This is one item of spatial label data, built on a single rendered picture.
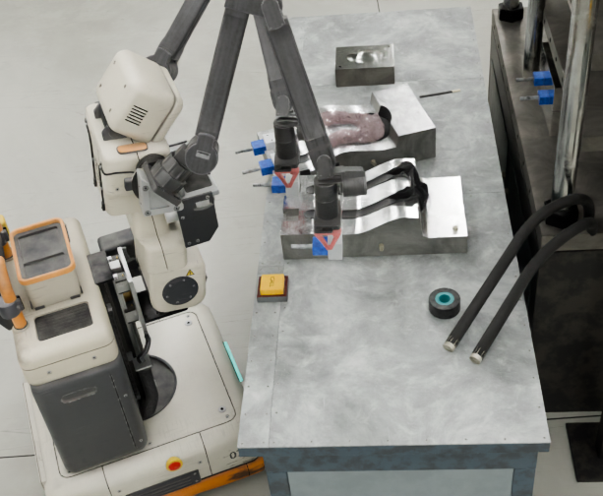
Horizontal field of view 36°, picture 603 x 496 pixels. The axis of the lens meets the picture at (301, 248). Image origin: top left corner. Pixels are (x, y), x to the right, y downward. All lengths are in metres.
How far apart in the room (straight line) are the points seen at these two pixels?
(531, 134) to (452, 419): 1.16
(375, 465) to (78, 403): 0.86
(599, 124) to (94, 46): 3.43
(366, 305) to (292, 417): 0.40
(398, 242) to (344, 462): 0.64
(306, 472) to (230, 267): 1.64
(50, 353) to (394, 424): 0.91
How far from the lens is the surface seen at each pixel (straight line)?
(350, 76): 3.23
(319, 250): 2.39
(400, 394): 2.24
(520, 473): 2.30
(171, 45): 2.58
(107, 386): 2.62
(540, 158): 2.94
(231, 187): 4.18
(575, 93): 2.45
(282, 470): 2.28
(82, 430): 2.73
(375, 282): 2.49
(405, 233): 2.52
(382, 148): 2.83
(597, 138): 2.61
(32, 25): 5.85
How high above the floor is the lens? 2.54
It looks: 42 degrees down
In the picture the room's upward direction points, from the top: 7 degrees counter-clockwise
